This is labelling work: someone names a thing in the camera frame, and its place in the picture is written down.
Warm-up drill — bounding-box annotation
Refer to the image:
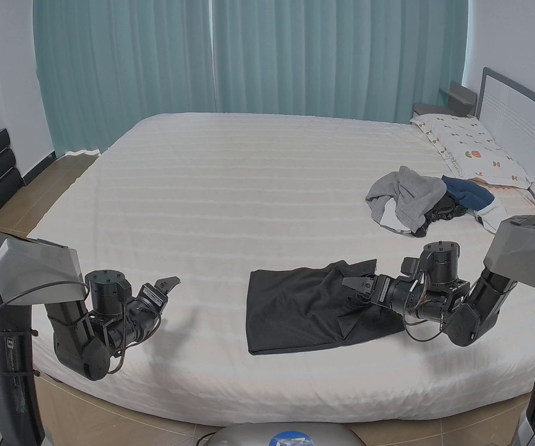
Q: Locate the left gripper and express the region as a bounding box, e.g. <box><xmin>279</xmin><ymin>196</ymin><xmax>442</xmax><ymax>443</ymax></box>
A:
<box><xmin>123</xmin><ymin>275</ymin><xmax>181</xmax><ymax>343</ymax></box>

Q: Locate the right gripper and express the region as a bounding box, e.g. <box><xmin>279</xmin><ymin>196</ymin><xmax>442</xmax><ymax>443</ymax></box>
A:
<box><xmin>342</xmin><ymin>274</ymin><xmax>425</xmax><ymax>318</ymax></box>

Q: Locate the black T-shirt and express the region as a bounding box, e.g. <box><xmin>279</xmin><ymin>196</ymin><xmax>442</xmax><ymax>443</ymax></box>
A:
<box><xmin>245</xmin><ymin>258</ymin><xmax>408</xmax><ymax>356</ymax></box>

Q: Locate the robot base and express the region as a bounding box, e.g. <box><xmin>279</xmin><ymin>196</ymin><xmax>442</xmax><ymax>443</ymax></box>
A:
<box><xmin>212</xmin><ymin>425</ymin><xmax>358</xmax><ymax>446</ymax></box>

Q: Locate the pile of clothes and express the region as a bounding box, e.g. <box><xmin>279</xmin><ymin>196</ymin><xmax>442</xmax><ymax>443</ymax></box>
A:
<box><xmin>365</xmin><ymin>165</ymin><xmax>508</xmax><ymax>238</ymax></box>

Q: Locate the bed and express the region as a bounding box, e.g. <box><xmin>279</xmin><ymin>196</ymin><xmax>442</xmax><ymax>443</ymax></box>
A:
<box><xmin>26</xmin><ymin>67</ymin><xmax>535</xmax><ymax>427</ymax></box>

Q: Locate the white printed pillow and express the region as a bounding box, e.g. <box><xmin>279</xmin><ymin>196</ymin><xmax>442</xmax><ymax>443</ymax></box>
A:
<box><xmin>410</xmin><ymin>113</ymin><xmax>533</xmax><ymax>189</ymax></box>

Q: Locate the grey bedside table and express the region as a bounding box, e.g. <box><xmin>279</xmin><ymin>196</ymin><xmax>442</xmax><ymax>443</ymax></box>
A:
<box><xmin>414</xmin><ymin>81</ymin><xmax>478</xmax><ymax>118</ymax></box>

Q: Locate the blue-green curtain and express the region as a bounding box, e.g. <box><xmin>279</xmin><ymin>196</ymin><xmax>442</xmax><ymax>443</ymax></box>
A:
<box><xmin>211</xmin><ymin>0</ymin><xmax>470</xmax><ymax>122</ymax></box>
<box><xmin>33</xmin><ymin>0</ymin><xmax>215</xmax><ymax>158</ymax></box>

